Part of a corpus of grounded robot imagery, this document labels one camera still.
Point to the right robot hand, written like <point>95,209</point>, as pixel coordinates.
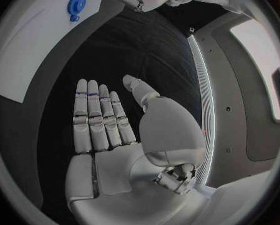
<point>121,172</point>

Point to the white task board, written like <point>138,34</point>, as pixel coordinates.
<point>36,46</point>

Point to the blue gear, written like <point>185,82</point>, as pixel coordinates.
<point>77,3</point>

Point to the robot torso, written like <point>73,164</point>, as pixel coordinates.
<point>235,97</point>

